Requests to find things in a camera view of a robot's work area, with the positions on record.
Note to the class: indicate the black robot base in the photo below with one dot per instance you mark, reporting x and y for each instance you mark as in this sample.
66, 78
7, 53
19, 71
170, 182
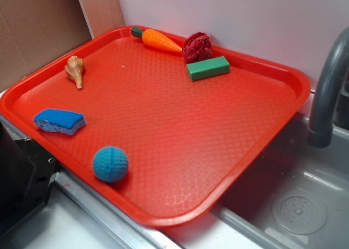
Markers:
27, 174

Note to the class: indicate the blue textured ball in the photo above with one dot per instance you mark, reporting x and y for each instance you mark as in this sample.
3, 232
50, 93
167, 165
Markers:
110, 164

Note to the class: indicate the red plastic tray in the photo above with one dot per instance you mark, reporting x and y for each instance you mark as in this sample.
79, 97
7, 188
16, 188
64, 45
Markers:
186, 141

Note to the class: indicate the green rectangular block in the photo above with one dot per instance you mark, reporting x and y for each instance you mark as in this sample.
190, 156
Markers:
208, 68

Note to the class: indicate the crumpled red cloth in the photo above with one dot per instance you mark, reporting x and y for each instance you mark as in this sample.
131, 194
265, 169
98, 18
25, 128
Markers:
197, 48

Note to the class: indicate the orange toy carrot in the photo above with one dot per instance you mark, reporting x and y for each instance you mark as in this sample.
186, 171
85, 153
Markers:
155, 39

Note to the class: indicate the blue sponge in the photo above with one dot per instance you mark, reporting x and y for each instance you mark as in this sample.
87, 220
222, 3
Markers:
62, 121

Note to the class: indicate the tan seashell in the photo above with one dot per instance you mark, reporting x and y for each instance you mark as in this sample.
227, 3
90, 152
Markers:
74, 69

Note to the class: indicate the grey plastic sink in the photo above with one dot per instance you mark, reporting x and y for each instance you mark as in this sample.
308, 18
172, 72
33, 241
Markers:
292, 196

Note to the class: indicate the grey faucet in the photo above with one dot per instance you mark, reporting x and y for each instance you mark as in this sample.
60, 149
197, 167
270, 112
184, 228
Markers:
330, 104

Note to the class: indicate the brown cardboard panel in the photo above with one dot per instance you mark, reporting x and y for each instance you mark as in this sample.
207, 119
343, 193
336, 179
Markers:
37, 32

